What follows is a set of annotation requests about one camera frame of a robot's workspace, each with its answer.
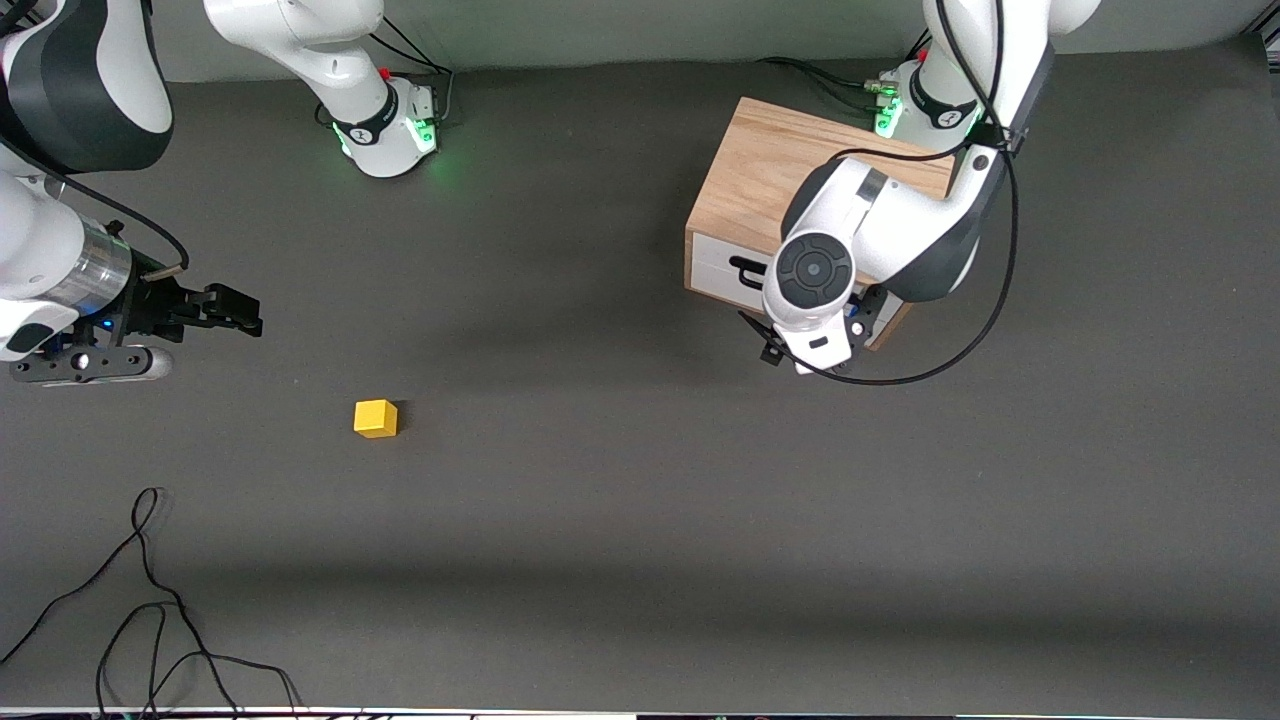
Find white-fronted drawer with black handle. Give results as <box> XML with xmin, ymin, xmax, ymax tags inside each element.
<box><xmin>690</xmin><ymin>232</ymin><xmax>906</xmax><ymax>351</ymax></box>

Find wooden drawer cabinet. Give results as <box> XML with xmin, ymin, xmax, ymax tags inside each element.
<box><xmin>684</xmin><ymin>96</ymin><xmax>956</xmax><ymax>351</ymax></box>

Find dark grey table mat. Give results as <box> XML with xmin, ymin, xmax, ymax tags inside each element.
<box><xmin>0</xmin><ymin>35</ymin><xmax>1280</xmax><ymax>716</ymax></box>

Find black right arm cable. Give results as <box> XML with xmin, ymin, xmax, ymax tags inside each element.
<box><xmin>0</xmin><ymin>135</ymin><xmax>191</xmax><ymax>276</ymax></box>

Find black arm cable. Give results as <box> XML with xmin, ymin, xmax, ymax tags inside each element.
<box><xmin>800</xmin><ymin>0</ymin><xmax>1021</xmax><ymax>386</ymax></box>
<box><xmin>0</xmin><ymin>135</ymin><xmax>191</xmax><ymax>276</ymax></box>

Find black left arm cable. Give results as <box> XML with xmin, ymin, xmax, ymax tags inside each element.
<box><xmin>800</xmin><ymin>0</ymin><xmax>1021</xmax><ymax>386</ymax></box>

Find black left base cables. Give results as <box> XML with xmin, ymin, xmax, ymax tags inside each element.
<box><xmin>758</xmin><ymin>55</ymin><xmax>901</xmax><ymax>113</ymax></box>

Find black base cables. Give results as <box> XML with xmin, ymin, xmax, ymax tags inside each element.
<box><xmin>758</xmin><ymin>55</ymin><xmax>901</xmax><ymax>113</ymax></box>
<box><xmin>315</xmin><ymin>18</ymin><xmax>458</xmax><ymax>131</ymax></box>

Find black right base cables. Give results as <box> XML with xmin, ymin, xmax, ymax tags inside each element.
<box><xmin>315</xmin><ymin>18</ymin><xmax>458</xmax><ymax>131</ymax></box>

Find thin black cable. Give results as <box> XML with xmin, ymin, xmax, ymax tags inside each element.
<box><xmin>95</xmin><ymin>603</ymin><xmax>241</xmax><ymax>719</ymax></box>
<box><xmin>0</xmin><ymin>487</ymin><xmax>306</xmax><ymax>717</ymax></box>

